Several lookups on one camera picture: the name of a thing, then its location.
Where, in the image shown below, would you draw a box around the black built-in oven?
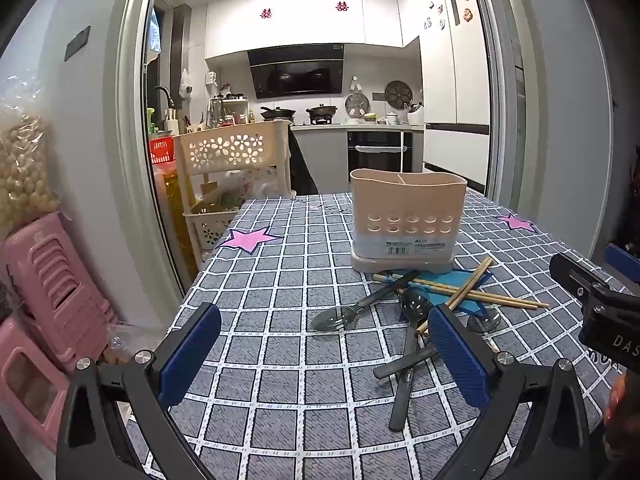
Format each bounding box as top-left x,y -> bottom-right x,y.
346,131 -> 414,187

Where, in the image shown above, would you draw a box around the grey kitchen counter cabinet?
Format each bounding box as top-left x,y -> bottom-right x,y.
291,125 -> 425,196

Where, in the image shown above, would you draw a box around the person's right hand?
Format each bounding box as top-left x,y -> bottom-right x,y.
602,374 -> 640,428

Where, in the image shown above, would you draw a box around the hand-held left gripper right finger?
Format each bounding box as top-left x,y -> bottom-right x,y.
428,305 -> 608,480

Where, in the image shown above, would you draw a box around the dark wall switch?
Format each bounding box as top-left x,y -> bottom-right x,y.
64,26 -> 92,61

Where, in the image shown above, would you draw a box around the pink plastic stool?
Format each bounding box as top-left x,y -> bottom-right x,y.
0,317 -> 71,453

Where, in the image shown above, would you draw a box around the beige flower-cut storage cart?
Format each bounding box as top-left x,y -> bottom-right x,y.
172,120 -> 297,263

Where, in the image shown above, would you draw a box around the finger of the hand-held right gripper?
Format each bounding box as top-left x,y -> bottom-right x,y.
603,243 -> 640,283
549,252 -> 613,306

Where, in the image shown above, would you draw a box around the yellow oil bottle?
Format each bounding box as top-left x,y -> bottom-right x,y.
156,162 -> 198,281

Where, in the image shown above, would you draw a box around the round metal steamer rack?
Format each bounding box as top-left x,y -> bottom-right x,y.
384,80 -> 413,109

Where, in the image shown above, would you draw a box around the dark grey plastic spoon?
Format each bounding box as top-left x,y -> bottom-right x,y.
311,270 -> 421,333
387,286 -> 431,432
372,307 -> 502,380

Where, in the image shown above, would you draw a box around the glass pot lid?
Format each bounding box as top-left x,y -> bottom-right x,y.
345,91 -> 371,121

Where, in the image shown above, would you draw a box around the stack of pink plastic stools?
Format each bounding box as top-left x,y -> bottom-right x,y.
4,211 -> 115,375

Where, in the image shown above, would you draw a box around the bamboo chopstick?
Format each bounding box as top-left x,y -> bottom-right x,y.
372,272 -> 540,309
417,258 -> 495,335
385,272 -> 550,307
422,259 -> 490,333

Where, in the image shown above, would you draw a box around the countertop spice rack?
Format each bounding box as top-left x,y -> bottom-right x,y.
210,94 -> 251,128

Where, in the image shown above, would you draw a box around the black range hood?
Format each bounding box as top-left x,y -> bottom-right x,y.
248,45 -> 346,100

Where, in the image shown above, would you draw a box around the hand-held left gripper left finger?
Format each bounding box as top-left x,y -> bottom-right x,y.
55,302 -> 223,480

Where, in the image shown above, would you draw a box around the white refrigerator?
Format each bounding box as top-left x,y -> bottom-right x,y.
402,0 -> 492,196

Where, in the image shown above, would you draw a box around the white upper kitchen cabinets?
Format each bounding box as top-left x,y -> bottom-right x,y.
205,0 -> 404,60

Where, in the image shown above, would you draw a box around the red plastic basket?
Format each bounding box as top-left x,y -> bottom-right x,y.
149,137 -> 176,165

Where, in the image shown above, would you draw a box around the clear bag of beans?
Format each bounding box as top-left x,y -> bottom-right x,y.
0,77 -> 62,233

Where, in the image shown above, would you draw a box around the beige plastic utensil holder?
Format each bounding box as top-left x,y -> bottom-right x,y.
349,167 -> 468,275

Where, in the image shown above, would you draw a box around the grey checked star tablecloth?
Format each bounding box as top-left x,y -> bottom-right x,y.
120,192 -> 631,480

